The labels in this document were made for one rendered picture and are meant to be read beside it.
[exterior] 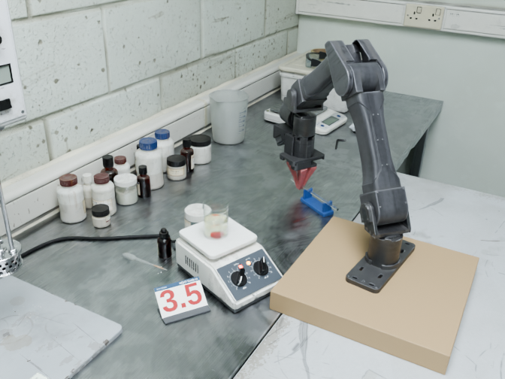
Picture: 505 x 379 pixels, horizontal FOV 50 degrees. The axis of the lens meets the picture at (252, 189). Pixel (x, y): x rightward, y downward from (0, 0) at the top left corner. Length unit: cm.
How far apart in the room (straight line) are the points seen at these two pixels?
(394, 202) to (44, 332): 68
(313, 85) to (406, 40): 116
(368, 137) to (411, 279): 29
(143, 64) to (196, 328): 86
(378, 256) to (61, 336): 60
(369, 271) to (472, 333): 21
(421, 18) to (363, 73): 122
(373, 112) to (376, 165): 11
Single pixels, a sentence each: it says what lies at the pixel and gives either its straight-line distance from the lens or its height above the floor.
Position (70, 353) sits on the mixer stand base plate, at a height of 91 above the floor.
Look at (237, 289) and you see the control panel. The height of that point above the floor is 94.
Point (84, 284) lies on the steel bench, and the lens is 114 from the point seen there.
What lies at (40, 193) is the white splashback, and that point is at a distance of 135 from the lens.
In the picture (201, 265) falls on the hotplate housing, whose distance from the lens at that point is 106.
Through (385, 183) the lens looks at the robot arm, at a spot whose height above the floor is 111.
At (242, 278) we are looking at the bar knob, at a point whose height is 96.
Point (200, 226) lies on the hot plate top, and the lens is 112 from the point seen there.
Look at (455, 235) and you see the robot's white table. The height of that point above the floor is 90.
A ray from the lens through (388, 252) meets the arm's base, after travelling 108.
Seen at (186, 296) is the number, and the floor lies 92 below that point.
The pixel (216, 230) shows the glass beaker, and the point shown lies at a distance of 106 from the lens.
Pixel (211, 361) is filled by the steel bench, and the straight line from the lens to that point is 95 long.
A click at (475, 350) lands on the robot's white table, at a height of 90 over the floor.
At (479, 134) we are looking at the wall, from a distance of 241.
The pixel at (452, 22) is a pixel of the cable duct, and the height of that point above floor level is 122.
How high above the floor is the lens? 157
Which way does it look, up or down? 27 degrees down
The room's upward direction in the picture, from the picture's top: 2 degrees clockwise
